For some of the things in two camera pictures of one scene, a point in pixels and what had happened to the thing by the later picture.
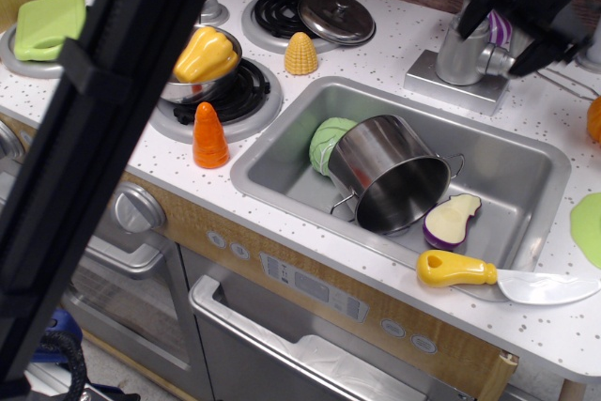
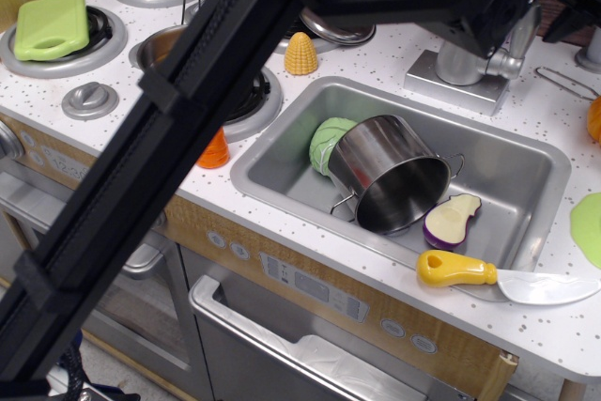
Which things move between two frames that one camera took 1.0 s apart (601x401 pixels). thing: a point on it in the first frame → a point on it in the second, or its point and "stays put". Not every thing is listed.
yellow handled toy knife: [441, 268] stays put
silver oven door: [131, 294] stays put
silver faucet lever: [504, 61] → [524, 32]
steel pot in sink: [400, 185] stays put
